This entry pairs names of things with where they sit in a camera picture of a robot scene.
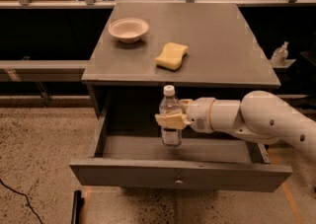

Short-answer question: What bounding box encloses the grey cabinet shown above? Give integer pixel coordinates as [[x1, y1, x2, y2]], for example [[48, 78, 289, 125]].
[[82, 3, 280, 113]]

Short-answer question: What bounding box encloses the grey open top drawer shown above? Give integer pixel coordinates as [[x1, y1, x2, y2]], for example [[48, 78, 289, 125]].
[[70, 99, 292, 192]]

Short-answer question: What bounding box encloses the yellow sponge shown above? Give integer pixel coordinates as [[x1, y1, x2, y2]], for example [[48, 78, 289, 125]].
[[155, 42, 189, 70]]

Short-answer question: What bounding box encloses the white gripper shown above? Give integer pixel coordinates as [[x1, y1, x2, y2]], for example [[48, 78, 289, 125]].
[[155, 98, 215, 133]]

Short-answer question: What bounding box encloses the metal drawer knob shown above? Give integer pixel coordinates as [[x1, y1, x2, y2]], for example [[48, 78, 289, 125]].
[[175, 179, 184, 187]]

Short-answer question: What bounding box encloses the black bar on floor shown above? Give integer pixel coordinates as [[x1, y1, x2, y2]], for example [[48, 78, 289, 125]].
[[71, 190, 84, 224]]

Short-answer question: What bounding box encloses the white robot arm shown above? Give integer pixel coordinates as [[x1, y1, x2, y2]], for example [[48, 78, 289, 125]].
[[155, 91, 316, 161]]

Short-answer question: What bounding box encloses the clear plastic water bottle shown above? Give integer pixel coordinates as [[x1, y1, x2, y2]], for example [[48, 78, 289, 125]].
[[159, 85, 182, 147]]

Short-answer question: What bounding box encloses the white bowl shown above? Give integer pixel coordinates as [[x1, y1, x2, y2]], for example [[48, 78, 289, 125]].
[[109, 18, 149, 43]]

